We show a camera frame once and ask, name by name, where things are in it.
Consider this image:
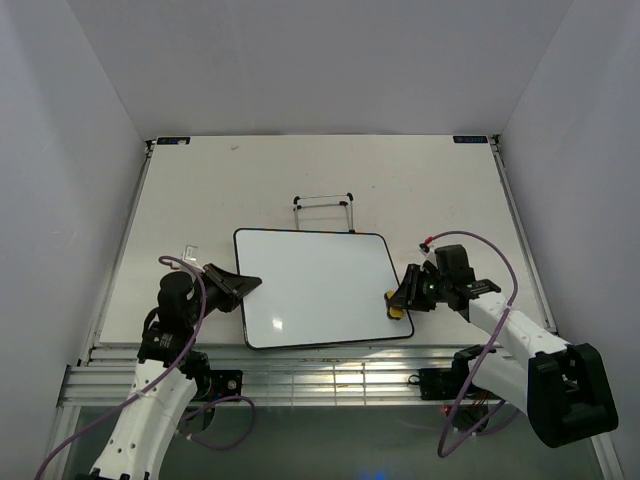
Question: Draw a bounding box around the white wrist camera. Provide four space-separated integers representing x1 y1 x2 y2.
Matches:
418 242 437 271
181 245 203 272

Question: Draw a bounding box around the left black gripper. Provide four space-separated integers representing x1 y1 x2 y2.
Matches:
185 263 260 325

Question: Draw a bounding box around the black wire whiteboard stand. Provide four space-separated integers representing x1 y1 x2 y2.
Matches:
292 192 356 233

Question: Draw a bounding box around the right blue table label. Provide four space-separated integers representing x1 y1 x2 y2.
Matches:
452 135 488 144

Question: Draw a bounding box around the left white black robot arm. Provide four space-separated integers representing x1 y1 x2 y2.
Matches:
84 256 262 479

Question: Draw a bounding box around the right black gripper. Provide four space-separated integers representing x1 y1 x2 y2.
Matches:
387 265 450 313

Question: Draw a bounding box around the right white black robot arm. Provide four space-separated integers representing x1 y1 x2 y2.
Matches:
384 242 619 448

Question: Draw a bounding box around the left blue table label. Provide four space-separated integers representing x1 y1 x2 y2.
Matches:
156 136 191 146

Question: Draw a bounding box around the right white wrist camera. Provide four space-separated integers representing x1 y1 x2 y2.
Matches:
418 242 437 271

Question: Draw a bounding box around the yellow black whiteboard eraser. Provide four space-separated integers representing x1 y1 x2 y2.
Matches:
384 290 405 321

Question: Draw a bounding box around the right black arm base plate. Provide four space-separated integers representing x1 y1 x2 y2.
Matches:
407 368 459 401

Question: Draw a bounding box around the blue table label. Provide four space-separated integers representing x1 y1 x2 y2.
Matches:
156 136 191 146
452 135 488 144

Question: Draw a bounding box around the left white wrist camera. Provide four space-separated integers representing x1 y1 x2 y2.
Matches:
181 245 203 272

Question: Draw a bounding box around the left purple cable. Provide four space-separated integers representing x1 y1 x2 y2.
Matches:
32 255 256 480

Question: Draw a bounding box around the black framed whiteboard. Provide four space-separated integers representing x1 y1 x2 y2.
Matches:
234 228 414 350

